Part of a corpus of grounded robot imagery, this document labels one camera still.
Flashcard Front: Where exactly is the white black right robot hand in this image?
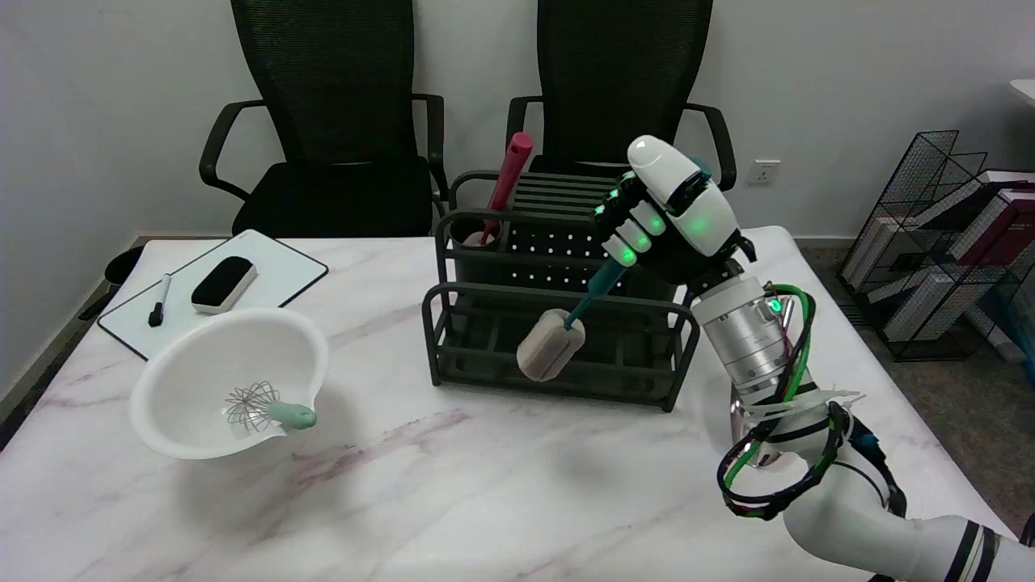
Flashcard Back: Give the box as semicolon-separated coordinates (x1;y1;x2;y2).
594;136;757;290

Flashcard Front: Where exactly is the teal handled sponge bottle brush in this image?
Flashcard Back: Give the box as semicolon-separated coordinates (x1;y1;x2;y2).
517;260;632;382

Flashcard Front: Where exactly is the dark green kitchen storage rack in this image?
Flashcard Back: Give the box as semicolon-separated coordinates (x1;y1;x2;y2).
421;170;707;413

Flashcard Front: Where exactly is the black mesh office chair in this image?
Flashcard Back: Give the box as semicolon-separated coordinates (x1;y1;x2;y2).
200;0;448;238
507;0;737;235

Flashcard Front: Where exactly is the pink red long utensil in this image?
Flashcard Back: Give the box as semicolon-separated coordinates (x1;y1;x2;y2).
479;133;534;246

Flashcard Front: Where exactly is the shiny metal scoop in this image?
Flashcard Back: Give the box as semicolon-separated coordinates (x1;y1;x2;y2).
730;386;782;470

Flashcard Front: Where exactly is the dark maroon book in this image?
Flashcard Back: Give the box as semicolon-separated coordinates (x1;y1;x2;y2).
958;184;1035;269

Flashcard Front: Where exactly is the small white whiteboard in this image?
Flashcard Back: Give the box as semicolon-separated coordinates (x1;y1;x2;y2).
97;230;329;361

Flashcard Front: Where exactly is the black white board eraser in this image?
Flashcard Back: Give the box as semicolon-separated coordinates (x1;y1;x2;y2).
191;256;259;315

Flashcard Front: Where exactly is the white plastic mixing bowl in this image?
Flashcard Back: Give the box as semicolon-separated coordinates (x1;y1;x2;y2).
129;307;330;461

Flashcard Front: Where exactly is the black whiteboard marker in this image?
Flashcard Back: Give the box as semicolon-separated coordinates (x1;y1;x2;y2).
148;273;173;328

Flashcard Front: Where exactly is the black round floor object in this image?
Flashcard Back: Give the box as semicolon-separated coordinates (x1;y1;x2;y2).
103;246;145;285

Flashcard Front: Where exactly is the green robot cable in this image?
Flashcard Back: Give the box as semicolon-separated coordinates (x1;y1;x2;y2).
722;284;817;488

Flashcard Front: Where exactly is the black wire book rack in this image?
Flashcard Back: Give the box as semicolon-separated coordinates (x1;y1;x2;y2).
837;129;1035;362

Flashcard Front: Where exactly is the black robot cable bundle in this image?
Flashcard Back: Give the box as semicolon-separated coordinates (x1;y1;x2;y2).
717;400;908;521

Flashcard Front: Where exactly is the wire whisk with green handle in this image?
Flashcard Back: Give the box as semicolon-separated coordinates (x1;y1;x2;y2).
224;382;318;433

